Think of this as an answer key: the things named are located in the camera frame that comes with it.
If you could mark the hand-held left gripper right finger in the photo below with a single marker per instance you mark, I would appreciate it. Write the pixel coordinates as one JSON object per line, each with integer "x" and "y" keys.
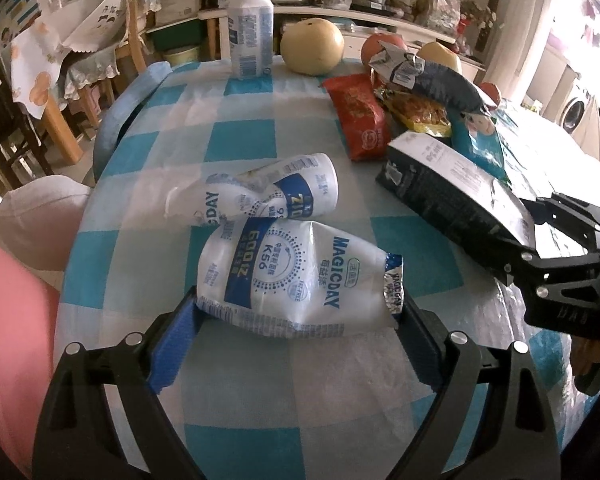
{"x": 420, "y": 355}

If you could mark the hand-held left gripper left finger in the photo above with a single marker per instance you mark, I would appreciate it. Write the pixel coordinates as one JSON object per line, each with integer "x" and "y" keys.
{"x": 172, "y": 355}

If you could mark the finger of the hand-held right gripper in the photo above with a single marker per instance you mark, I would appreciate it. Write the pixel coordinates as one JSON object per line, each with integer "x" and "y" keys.
{"x": 555, "y": 280}
{"x": 570, "y": 212}

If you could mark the black snack packet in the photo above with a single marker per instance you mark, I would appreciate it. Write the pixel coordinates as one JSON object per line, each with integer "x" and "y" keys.
{"x": 445, "y": 185}

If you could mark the white Magicday pouch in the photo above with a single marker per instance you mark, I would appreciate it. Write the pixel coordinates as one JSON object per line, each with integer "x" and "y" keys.
{"x": 290, "y": 280}

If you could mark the pink plastic bin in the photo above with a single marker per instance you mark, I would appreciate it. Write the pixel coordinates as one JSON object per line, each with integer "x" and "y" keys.
{"x": 10, "y": 335}

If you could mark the crushed white plastic bottle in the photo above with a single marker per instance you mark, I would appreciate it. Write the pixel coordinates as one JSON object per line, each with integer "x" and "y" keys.
{"x": 290, "y": 185}

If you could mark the white washing machine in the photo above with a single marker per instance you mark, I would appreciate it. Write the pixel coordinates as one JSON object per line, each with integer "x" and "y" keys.
{"x": 575, "y": 110}

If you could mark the teal snack packet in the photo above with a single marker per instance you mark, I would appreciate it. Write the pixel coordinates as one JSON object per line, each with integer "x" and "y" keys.
{"x": 475, "y": 145}

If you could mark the small orange fruit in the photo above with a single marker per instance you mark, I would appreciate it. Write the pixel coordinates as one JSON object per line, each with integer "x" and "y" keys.
{"x": 490, "y": 92}

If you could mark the yellow snack packet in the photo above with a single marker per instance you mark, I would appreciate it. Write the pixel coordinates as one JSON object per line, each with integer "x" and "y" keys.
{"x": 420, "y": 112}

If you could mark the crumpled grey snack bag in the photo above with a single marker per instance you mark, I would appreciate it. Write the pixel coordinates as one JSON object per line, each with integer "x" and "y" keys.
{"x": 440, "y": 82}

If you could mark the white pillow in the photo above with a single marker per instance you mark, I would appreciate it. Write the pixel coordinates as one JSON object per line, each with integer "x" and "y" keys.
{"x": 40, "y": 220}

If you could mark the blue white checked tablecloth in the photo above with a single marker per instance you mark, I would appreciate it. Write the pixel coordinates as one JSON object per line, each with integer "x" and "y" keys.
{"x": 145, "y": 160}

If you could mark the small yellow pear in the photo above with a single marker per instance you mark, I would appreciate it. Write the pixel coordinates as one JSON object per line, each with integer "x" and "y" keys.
{"x": 445, "y": 57}

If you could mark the red snack packet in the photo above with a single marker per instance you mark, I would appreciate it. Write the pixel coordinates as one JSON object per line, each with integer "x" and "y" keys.
{"x": 360, "y": 115}

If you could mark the filled plastic bag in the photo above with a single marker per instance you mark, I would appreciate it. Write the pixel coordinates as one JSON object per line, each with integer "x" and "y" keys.
{"x": 442, "y": 10}

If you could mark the blue cloth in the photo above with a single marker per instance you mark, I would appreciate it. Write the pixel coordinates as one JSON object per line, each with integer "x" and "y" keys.
{"x": 125, "y": 110}

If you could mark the wooden dining table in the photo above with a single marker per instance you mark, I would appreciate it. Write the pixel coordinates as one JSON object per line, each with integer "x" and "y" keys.
{"x": 62, "y": 130}

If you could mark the red apple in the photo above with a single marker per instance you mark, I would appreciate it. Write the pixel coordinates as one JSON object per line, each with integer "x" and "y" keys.
{"x": 372, "y": 47}

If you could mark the dark wooden chair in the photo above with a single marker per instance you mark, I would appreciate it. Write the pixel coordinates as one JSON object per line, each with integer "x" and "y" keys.
{"x": 15, "y": 150}

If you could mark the white television cabinet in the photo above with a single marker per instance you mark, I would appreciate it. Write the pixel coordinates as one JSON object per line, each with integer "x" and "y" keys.
{"x": 355, "y": 40}

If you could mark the lace seat cover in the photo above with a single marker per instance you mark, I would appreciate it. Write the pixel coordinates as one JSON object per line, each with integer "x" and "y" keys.
{"x": 90, "y": 67}

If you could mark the green waste bin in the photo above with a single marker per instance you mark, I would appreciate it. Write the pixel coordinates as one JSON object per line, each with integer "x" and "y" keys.
{"x": 180, "y": 56}

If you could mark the large yellow pear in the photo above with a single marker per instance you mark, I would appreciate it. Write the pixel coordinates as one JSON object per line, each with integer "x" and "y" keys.
{"x": 312, "y": 47}

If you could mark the white orange printed tablecloth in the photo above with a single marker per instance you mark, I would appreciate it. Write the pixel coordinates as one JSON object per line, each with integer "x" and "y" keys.
{"x": 35, "y": 75}

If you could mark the light wooden chair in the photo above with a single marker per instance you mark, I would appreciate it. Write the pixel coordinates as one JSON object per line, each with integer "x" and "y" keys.
{"x": 135, "y": 45}

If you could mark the green crate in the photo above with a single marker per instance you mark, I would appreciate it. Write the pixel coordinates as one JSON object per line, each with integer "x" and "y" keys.
{"x": 175, "y": 37}

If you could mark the upright white plastic bottle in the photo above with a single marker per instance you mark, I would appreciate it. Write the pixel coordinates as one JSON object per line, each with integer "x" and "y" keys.
{"x": 250, "y": 35}

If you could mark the white mesh food cover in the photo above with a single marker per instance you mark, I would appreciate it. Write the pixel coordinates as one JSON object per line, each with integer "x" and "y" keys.
{"x": 95, "y": 20}

